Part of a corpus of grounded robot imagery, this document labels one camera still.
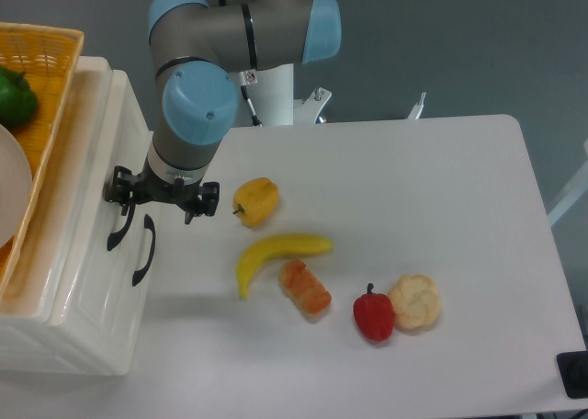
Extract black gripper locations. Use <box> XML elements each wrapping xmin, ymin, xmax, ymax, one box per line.
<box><xmin>104</xmin><ymin>164</ymin><xmax>220</xmax><ymax>225</ymax></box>

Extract yellow wicker basket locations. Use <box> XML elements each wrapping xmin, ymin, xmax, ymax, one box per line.
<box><xmin>1</xmin><ymin>22</ymin><xmax>85</xmax><ymax>291</ymax></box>

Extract beige toy bread roll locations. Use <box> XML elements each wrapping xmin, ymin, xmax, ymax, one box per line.
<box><xmin>388</xmin><ymin>274</ymin><xmax>441</xmax><ymax>331</ymax></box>

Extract orange toy croissant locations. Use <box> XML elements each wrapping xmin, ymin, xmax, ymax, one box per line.
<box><xmin>278</xmin><ymin>259</ymin><xmax>332</xmax><ymax>322</ymax></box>

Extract yellow toy bell pepper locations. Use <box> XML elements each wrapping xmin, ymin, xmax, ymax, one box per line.
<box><xmin>232</xmin><ymin>177</ymin><xmax>279</xmax><ymax>228</ymax></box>

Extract black device at edge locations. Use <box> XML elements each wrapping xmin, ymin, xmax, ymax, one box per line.
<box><xmin>556</xmin><ymin>351</ymin><xmax>588</xmax><ymax>399</ymax></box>

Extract white plate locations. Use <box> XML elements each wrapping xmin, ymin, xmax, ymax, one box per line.
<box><xmin>0</xmin><ymin>126</ymin><xmax>32</xmax><ymax>246</ymax></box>

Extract white drawer cabinet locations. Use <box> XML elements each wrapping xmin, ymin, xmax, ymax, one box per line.
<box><xmin>0</xmin><ymin>55</ymin><xmax>164</xmax><ymax>377</ymax></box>

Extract green toy bell pepper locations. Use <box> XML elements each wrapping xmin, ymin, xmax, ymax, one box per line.
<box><xmin>1</xmin><ymin>66</ymin><xmax>39</xmax><ymax>130</ymax></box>

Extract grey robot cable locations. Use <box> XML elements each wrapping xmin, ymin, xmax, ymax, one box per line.
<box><xmin>238</xmin><ymin>72</ymin><xmax>264</xmax><ymax>127</ymax></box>

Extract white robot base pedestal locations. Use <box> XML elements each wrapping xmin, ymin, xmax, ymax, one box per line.
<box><xmin>231</xmin><ymin>64</ymin><xmax>333</xmax><ymax>128</ymax></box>

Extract red toy bell pepper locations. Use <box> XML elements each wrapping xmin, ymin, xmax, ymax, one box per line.
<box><xmin>353</xmin><ymin>282</ymin><xmax>394</xmax><ymax>343</ymax></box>

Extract white metal frame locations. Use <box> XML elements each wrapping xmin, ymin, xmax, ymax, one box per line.
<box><xmin>547</xmin><ymin>160</ymin><xmax>587</xmax><ymax>228</ymax></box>

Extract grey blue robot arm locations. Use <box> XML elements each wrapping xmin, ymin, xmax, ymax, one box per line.
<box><xmin>105</xmin><ymin>0</ymin><xmax>342</xmax><ymax>218</ymax></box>

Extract yellow toy banana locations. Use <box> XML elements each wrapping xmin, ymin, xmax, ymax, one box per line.
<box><xmin>235</xmin><ymin>233</ymin><xmax>334</xmax><ymax>300</ymax></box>

